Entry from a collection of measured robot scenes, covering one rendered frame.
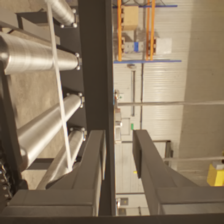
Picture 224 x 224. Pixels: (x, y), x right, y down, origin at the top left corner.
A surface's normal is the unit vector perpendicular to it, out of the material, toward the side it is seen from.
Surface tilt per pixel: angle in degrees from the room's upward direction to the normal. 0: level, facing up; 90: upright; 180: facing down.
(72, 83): 90
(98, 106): 90
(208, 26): 90
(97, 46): 90
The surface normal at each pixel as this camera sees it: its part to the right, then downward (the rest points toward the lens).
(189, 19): 0.00, 0.28
